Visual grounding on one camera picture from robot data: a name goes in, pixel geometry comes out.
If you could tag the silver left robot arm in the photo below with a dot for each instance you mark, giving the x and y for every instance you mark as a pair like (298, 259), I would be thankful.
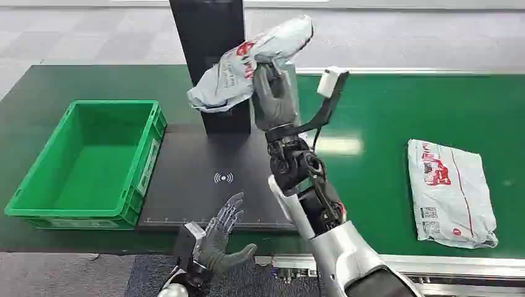
(184, 278)

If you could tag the grey parcel bag, flat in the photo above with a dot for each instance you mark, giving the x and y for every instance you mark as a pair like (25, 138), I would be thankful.
(449, 192)

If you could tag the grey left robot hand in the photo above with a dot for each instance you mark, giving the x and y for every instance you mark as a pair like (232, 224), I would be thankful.
(217, 242)

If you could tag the black scanner base plate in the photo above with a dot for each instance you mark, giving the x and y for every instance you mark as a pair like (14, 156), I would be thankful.
(205, 180)

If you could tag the green conveyor belt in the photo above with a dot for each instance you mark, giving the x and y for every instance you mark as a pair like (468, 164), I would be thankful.
(381, 164)

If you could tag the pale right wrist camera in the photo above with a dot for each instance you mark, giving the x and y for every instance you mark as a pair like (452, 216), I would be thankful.
(330, 81)

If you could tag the grey parcel bag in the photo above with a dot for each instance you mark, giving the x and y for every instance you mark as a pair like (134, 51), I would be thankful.
(449, 192)
(246, 65)

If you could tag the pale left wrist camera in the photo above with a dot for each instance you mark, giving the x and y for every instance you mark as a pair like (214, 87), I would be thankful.
(192, 240)

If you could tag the white label on crate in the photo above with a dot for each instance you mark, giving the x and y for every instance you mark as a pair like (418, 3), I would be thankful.
(147, 166)

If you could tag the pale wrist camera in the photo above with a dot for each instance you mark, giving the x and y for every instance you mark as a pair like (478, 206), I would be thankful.
(192, 240)
(330, 81)

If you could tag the black scanner column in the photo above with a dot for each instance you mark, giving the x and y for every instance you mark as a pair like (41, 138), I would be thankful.
(211, 45)

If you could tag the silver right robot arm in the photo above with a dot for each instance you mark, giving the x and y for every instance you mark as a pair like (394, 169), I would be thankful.
(328, 229)

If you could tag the green plastic crate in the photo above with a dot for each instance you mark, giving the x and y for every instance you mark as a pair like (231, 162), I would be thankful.
(94, 164)

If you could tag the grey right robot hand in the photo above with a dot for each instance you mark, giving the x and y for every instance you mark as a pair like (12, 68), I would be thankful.
(272, 102)

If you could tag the aluminium conveyor frame rail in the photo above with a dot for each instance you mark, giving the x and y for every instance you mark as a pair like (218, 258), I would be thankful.
(410, 268)

